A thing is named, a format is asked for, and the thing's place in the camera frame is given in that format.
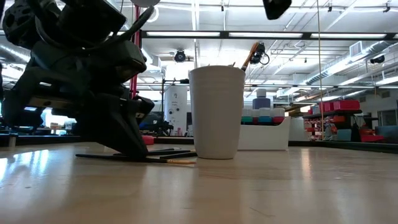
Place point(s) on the shelf with red bins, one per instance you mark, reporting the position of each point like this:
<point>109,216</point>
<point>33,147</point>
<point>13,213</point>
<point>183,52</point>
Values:
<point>345,104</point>

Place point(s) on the red desk lamp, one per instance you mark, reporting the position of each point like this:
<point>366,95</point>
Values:
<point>148,140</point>

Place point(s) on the white cup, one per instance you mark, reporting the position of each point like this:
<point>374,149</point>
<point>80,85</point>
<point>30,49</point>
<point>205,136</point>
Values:
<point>217,112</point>

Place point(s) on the white cylindrical tank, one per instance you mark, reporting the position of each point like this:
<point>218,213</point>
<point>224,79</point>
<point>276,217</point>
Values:
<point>175,105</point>

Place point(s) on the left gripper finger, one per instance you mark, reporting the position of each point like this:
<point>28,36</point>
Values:
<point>141,109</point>
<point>112,130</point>

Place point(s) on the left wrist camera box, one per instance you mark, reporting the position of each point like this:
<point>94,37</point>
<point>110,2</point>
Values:
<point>90,21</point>

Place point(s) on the white plastic bin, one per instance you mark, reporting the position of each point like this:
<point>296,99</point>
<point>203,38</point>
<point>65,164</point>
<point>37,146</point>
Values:
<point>264,137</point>

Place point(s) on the small teal paint bottle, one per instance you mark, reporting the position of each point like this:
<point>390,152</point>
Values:
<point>246,120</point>

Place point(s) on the small cerulean blue paint bottle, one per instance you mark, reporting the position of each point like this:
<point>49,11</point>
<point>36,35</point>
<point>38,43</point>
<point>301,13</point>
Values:
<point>265,120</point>

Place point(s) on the overhead beam with lights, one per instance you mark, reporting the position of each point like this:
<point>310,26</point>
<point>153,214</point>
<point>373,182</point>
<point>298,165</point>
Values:
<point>186,33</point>

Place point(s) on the black dome camera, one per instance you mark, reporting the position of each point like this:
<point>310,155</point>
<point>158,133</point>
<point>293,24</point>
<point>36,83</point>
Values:
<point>377,59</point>

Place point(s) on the small white post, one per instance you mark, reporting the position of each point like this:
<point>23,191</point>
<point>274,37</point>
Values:
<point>12,141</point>

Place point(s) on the blue sofa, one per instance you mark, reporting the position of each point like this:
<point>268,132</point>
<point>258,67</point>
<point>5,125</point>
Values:
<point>387,132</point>

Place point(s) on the thin black paintbrush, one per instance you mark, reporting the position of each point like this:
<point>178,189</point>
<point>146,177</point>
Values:
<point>231,64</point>

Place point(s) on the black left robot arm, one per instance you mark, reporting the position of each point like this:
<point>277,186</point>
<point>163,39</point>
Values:
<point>18,25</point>

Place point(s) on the black paintbrush with silver ferrule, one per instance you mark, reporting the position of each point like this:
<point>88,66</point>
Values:
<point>168,149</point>

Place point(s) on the small dark red paint bottle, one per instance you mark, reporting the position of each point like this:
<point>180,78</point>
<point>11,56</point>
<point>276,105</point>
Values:
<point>255,120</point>

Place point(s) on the black aluminium table frame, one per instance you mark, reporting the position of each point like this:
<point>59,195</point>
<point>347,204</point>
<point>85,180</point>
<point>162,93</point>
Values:
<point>342,145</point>

